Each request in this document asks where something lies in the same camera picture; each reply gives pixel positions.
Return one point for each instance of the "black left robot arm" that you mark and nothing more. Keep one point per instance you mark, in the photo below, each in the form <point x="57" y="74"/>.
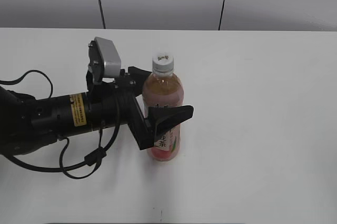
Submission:
<point x="28" y="124"/>

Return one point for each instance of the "white bottle cap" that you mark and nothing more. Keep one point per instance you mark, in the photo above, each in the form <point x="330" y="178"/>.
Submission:
<point x="163" y="63"/>

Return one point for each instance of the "peach oolong tea bottle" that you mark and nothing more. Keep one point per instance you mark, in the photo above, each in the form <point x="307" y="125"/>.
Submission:
<point x="164" y="91"/>

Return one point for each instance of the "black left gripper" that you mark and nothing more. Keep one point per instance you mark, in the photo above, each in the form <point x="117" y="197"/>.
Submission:
<point x="114" y="104"/>

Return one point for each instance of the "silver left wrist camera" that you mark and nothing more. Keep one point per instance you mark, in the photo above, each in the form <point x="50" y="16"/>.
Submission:
<point x="105" y="61"/>

